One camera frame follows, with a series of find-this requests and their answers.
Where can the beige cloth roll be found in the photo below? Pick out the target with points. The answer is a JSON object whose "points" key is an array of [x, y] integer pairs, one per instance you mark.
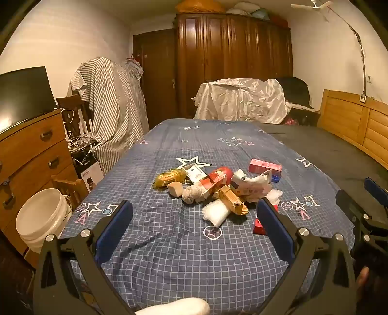
{"points": [[194, 193]]}

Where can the wooden bed headboard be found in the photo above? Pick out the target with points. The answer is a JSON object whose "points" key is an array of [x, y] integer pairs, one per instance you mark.
{"points": [[342, 115]]}

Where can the shiny silver cloth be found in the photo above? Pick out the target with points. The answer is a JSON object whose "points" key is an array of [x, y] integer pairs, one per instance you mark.
{"points": [[242, 100]]}

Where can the white card with label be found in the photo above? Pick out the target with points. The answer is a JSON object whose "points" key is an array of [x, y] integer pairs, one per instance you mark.
{"points": [[195, 174]]}

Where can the red apple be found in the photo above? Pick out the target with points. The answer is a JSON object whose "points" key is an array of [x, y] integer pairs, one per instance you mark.
{"points": [[225, 172]]}

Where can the printed cardboard box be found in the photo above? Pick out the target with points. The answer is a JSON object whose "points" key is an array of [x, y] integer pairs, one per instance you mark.
{"points": [[91, 178]]}

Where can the person's right hand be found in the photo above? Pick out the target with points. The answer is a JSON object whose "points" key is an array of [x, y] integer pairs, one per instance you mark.
{"points": [[362, 280]]}

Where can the white cloth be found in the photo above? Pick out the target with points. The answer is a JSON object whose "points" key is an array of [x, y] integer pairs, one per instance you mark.
{"points": [[175, 307]]}

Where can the teal bag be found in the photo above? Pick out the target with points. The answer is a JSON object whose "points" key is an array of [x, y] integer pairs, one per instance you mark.
{"points": [[262, 14]]}

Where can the red bag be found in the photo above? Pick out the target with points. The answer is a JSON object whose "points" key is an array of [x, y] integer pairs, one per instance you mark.
{"points": [[279, 21]]}

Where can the brown wooden door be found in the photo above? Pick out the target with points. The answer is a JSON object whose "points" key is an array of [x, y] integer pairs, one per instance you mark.
{"points": [[157, 84]]}

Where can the red box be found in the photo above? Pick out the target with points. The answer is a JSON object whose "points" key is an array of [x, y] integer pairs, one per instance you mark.
{"points": [[259, 227]]}

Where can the orange bag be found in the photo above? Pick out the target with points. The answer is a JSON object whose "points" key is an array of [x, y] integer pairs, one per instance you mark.
{"points": [[200, 6]]}

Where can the striped grey cloth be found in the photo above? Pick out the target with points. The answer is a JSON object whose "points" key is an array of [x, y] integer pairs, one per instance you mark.
{"points": [[115, 115]]}

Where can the white plastic bucket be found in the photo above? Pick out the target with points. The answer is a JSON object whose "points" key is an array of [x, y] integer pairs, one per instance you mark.
{"points": [[39, 212]]}

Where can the pink box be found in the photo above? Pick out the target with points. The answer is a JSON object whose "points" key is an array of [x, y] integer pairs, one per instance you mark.
{"points": [[265, 166]]}

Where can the dark wooden wardrobe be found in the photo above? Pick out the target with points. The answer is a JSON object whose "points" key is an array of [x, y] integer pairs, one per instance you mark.
{"points": [[230, 51]]}

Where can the gold snack packet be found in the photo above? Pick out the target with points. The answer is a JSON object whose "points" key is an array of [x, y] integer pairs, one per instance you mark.
{"points": [[168, 178]]}

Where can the black bag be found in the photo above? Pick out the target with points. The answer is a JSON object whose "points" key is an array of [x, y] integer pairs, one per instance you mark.
{"points": [[295, 91]]}

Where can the red and white carton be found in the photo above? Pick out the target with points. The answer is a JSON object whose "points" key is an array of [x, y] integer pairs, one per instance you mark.
{"points": [[212, 181]]}

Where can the white router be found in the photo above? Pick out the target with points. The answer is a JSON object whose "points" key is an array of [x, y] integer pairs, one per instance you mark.
{"points": [[81, 121]]}

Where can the dark nightstand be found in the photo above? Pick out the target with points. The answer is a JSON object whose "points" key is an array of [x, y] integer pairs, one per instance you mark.
{"points": [[306, 116]]}

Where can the dark wooden chair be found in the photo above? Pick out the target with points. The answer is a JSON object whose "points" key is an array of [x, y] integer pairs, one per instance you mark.
{"points": [[71, 104]]}

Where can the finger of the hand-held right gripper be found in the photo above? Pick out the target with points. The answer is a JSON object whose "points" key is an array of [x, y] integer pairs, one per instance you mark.
{"points": [[377, 193], [350, 209]]}

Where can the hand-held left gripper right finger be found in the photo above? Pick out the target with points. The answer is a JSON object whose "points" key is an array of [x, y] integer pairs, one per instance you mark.
{"points": [[275, 230]]}

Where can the blue bottle cap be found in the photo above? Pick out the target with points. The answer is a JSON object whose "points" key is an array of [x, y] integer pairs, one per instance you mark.
{"points": [[275, 178]]}

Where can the white pillow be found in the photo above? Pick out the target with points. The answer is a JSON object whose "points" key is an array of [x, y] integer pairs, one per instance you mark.
{"points": [[242, 8]]}

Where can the white labelled package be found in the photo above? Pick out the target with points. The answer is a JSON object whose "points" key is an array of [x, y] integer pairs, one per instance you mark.
{"points": [[251, 184]]}

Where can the white woven sack roll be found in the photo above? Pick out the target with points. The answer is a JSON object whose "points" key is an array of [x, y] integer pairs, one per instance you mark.
{"points": [[216, 212]]}

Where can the wooden dresser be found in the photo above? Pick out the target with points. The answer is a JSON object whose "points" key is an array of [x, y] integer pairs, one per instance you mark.
{"points": [[27, 151]]}

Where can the tan foam piece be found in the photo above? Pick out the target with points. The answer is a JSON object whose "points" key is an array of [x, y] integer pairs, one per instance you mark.
{"points": [[175, 189]]}

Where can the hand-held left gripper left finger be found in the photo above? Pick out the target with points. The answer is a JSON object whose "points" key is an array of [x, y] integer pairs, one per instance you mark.
{"points": [[116, 230]]}

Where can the gold box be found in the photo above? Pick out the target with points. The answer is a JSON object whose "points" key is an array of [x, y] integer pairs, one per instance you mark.
{"points": [[233, 201]]}

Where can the dark grey blanket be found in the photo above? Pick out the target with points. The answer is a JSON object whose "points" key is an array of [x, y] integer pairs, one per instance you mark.
{"points": [[327, 151]]}

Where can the light wooden chair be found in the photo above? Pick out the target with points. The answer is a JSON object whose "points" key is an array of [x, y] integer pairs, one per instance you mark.
{"points": [[68, 184]]}

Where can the clamp lamp pole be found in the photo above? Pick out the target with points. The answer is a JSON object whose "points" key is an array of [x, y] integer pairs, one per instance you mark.
{"points": [[362, 98]]}

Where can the black television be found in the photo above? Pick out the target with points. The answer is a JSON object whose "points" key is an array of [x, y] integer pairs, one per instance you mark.
{"points": [[24, 97]]}

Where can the wall socket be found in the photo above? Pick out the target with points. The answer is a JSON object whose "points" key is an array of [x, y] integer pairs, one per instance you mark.
{"points": [[369, 78]]}

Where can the white ceiling fan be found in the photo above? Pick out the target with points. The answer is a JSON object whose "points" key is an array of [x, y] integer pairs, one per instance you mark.
{"points": [[315, 5]]}

